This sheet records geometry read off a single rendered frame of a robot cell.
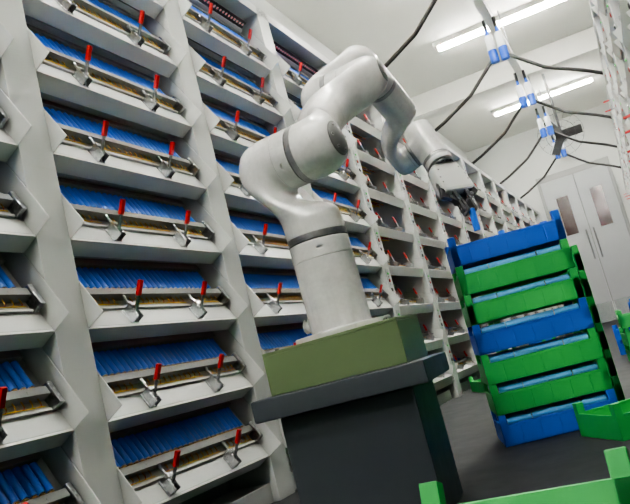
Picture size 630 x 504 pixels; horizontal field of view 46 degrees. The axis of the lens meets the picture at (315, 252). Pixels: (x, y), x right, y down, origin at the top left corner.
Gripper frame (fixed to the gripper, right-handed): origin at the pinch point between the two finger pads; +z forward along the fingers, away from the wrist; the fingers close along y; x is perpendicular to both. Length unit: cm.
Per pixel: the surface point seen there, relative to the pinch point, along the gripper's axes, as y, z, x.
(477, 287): 5.6, 20.9, -7.7
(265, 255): 42, -27, -44
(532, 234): -9.6, 15.7, 4.4
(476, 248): 3.4, 12.3, -2.3
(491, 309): 4.0, 27.2, -9.5
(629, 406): -13, 63, -6
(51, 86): 102, -37, 21
